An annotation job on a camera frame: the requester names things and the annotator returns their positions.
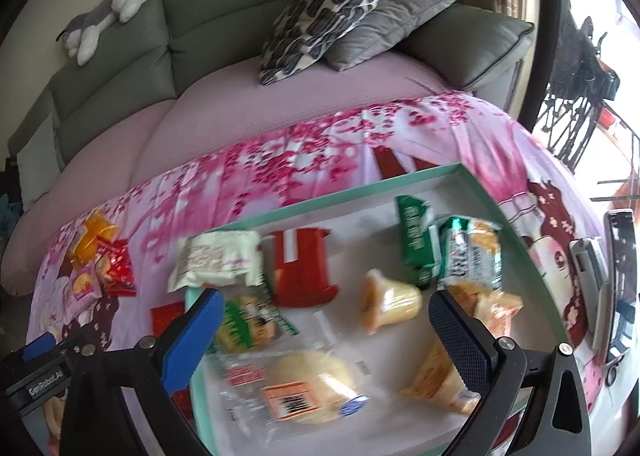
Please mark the pink printed cartoon blanket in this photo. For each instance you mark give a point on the pink printed cartoon blanket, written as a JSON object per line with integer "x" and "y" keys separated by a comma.
{"x": 300, "y": 161}

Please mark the grey white plush toy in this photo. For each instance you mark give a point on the grey white plush toy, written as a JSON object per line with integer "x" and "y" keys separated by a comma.
{"x": 117, "y": 3}

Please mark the orange cracker packet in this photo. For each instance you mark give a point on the orange cracker packet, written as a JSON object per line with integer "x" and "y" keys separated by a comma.
{"x": 492, "y": 308}

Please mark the mint green cardboard box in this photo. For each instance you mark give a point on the mint green cardboard box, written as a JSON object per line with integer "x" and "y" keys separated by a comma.
{"x": 350, "y": 226}

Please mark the grey sofa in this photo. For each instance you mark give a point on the grey sofa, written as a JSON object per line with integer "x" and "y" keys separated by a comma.
{"x": 210, "y": 31}

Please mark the light grey cushion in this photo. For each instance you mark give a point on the light grey cushion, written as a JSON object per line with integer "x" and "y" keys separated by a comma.
{"x": 37, "y": 161}

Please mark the black metal drying rack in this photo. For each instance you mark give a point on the black metal drying rack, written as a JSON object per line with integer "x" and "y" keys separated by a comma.
{"x": 575, "y": 86}

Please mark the red white-striped snack packet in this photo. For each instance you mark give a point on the red white-striped snack packet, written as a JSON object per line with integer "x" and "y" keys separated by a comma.
{"x": 300, "y": 276}

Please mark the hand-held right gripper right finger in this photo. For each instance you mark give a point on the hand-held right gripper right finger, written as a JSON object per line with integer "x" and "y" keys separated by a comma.
{"x": 460, "y": 341}

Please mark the black beige patterned pillow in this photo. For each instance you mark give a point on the black beige patterned pillow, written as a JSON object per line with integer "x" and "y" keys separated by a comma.
{"x": 325, "y": 11}

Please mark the pink purple snack packet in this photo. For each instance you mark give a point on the pink purple snack packet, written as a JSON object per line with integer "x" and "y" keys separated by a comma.
{"x": 80, "y": 286}

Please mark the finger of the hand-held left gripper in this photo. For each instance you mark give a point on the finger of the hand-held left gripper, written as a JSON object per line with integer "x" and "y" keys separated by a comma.
{"x": 40, "y": 383}

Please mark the dark clothes pile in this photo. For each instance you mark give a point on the dark clothes pile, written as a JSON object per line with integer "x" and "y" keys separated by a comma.
{"x": 10, "y": 178}

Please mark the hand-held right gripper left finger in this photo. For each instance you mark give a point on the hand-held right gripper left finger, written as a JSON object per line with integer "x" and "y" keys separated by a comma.
{"x": 195, "y": 336}

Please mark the green yellow pastry packet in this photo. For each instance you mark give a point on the green yellow pastry packet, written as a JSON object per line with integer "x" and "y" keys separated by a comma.
{"x": 245, "y": 323}

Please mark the small yellow cake packet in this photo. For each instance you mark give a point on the small yellow cake packet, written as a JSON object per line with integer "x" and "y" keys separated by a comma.
{"x": 390, "y": 301}

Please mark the small dark green snack packet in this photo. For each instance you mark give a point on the small dark green snack packet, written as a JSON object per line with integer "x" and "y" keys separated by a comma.
{"x": 415, "y": 236}

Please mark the grey pillow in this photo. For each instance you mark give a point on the grey pillow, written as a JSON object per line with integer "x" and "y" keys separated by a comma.
{"x": 400, "y": 21}

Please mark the white handheld device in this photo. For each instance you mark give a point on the white handheld device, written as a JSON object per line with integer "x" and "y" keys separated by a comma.
{"x": 590, "y": 261}

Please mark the red snack packet green label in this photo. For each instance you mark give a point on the red snack packet green label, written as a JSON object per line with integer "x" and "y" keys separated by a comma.
{"x": 117, "y": 271}

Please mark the orange snack packet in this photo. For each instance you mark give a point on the orange snack packet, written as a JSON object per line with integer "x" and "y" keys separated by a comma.
{"x": 92, "y": 233}

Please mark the green foil biscuit packet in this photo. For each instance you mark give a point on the green foil biscuit packet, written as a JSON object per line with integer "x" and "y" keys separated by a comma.
{"x": 470, "y": 251}

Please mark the white snack packet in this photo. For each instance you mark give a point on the white snack packet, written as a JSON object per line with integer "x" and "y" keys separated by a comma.
{"x": 215, "y": 256}

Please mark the clear plastic bread packet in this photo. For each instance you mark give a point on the clear plastic bread packet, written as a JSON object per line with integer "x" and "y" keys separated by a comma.
{"x": 310, "y": 376}

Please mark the red gold-patterned snack packet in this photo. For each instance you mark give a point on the red gold-patterned snack packet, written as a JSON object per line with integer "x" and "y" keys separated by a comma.
{"x": 167, "y": 318}

